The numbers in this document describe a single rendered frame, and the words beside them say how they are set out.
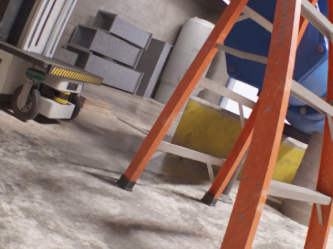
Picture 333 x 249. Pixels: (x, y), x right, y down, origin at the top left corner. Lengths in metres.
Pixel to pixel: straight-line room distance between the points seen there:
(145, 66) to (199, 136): 5.15
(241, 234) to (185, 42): 7.69
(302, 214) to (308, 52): 0.94
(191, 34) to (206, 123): 5.77
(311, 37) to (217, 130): 1.35
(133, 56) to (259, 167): 6.33
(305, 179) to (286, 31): 1.20
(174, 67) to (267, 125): 7.50
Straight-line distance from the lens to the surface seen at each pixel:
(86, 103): 3.11
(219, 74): 9.25
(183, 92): 1.37
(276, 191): 1.05
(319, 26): 1.44
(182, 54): 8.50
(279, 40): 1.14
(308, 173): 2.17
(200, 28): 8.54
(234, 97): 1.57
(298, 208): 2.18
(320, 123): 2.71
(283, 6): 1.21
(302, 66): 1.72
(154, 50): 7.95
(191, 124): 2.95
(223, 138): 2.81
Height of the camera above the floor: 0.43
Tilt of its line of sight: 4 degrees down
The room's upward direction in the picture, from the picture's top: 22 degrees clockwise
